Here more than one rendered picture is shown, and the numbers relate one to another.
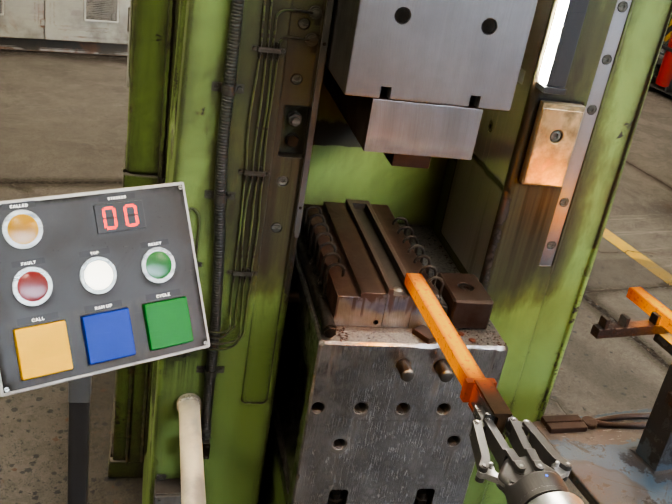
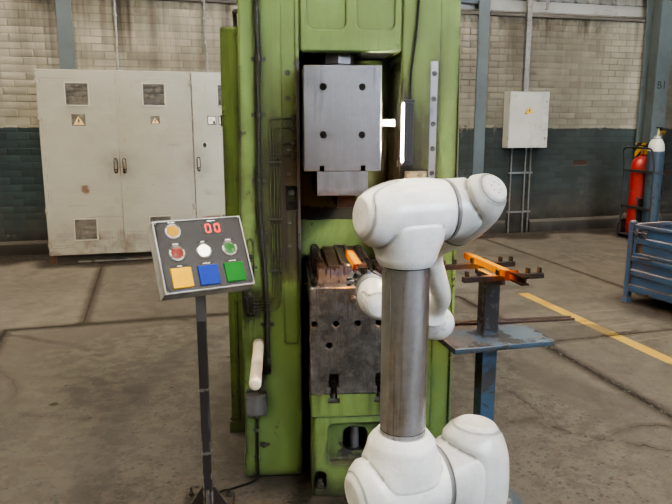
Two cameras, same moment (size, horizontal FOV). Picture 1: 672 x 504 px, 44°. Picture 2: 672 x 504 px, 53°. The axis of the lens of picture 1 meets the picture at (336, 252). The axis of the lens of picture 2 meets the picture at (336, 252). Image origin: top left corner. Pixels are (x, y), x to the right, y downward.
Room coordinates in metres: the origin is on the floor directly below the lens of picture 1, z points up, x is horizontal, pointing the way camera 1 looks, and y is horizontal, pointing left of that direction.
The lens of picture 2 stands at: (-1.18, -0.55, 1.56)
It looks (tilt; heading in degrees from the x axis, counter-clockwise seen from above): 11 degrees down; 10
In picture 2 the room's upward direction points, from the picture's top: straight up
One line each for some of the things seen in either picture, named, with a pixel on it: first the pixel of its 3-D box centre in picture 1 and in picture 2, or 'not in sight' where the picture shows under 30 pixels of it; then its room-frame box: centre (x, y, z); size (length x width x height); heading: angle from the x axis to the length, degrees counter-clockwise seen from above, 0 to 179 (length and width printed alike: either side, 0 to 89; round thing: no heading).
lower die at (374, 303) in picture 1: (363, 257); (337, 262); (1.60, -0.06, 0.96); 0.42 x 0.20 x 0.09; 15
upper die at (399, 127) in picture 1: (394, 94); (338, 179); (1.60, -0.06, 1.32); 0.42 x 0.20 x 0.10; 15
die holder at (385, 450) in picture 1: (366, 358); (350, 320); (1.62, -0.11, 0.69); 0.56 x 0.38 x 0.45; 15
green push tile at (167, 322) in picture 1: (167, 323); (234, 272); (1.14, 0.25, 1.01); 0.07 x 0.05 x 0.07; 130
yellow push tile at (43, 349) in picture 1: (42, 349); (181, 278); (1.01, 0.40, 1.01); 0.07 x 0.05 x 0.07; 130
